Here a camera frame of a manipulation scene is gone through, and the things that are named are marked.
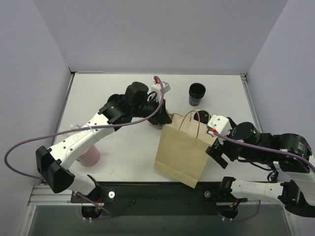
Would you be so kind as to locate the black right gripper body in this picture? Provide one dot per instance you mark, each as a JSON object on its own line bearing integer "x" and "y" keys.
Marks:
{"x": 219, "y": 151}

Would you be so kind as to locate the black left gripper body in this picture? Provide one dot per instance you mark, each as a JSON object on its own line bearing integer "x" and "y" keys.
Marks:
{"x": 159, "y": 116}

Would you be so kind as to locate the brown pulp cup carrier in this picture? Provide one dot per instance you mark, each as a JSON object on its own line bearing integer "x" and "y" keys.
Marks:
{"x": 160, "y": 119}

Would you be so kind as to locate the tan paper bag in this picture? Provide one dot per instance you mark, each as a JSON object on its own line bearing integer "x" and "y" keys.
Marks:
{"x": 181, "y": 153}

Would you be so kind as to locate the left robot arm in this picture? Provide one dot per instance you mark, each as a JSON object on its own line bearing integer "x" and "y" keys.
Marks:
{"x": 138, "y": 101}

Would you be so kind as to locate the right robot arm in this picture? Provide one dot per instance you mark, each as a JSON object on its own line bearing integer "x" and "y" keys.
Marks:
{"x": 288, "y": 157}

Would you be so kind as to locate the stack of black cups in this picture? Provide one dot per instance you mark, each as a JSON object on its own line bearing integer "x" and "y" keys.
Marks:
{"x": 196, "y": 93}

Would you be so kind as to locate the pink straw holder cup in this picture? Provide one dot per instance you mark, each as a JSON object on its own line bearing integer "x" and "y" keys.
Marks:
{"x": 90, "y": 157}

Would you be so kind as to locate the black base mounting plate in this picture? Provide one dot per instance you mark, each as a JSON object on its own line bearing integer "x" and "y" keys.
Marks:
{"x": 163, "y": 198}

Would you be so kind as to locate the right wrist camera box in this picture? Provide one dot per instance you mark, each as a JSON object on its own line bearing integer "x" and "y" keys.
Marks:
{"x": 218, "y": 124}

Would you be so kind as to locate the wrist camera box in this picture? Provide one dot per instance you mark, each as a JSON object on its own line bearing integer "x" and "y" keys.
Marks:
{"x": 157, "y": 88}
{"x": 218, "y": 124}

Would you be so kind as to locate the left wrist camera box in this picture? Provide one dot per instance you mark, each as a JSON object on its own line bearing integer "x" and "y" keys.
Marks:
{"x": 157, "y": 88}

